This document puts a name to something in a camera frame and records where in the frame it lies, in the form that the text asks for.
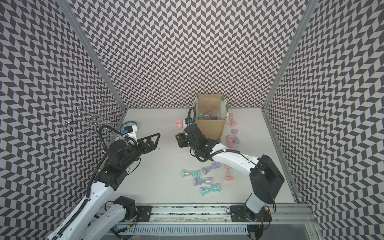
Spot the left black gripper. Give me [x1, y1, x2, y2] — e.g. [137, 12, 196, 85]
[121, 132, 161, 170]

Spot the pink hourglass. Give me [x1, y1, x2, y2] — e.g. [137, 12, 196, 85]
[226, 136, 236, 150]
[228, 113, 237, 128]
[176, 120, 184, 134]
[224, 165, 233, 181]

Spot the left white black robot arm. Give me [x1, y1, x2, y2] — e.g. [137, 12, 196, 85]
[47, 133, 161, 240]

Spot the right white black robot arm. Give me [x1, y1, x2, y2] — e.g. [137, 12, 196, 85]
[176, 119, 285, 222]

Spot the purple hourglass front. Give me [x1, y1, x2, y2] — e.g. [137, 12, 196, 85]
[194, 177, 214, 186]

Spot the green hourglass front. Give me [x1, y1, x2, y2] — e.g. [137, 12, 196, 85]
[200, 184, 221, 196]

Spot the blue white patterned bowl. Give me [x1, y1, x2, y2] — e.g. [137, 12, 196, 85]
[120, 121, 138, 133]

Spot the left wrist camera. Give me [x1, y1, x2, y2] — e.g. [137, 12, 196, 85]
[123, 125, 138, 141]

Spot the wire metal rack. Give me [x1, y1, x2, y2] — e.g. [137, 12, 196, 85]
[62, 103, 122, 140]

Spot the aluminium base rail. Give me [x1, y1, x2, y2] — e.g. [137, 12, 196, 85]
[56, 203, 325, 240]

